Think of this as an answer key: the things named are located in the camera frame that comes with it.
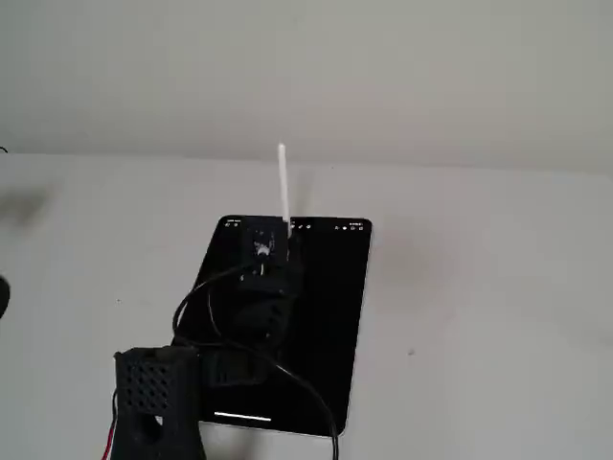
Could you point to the black screen tablet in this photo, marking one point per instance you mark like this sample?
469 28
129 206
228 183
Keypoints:
330 311

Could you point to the dark round object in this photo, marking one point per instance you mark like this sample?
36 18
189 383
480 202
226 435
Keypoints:
4 297

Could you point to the white stylus pencil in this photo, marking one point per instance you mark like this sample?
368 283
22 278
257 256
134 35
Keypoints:
285 191

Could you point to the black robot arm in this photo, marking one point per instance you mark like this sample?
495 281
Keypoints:
148 383

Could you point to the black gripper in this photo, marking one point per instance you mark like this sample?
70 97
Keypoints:
290 268

